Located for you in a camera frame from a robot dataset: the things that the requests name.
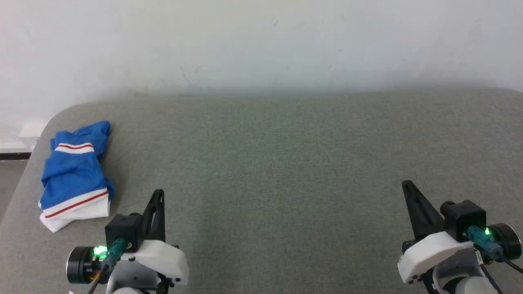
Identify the right gripper black cable teal plug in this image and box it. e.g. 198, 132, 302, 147
467, 226, 523, 274

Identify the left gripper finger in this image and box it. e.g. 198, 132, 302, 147
153, 189, 166, 242
141, 189, 161, 242

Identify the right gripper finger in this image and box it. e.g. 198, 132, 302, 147
406, 180, 445, 238
402, 180, 430, 242

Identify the blue jersey white red trim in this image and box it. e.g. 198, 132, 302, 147
38, 120, 116, 233

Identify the grey fabric sofa seat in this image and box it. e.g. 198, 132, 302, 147
0, 88, 523, 294

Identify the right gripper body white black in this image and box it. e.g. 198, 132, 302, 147
397, 222, 523, 284

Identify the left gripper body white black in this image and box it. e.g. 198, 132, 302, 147
67, 240, 190, 287

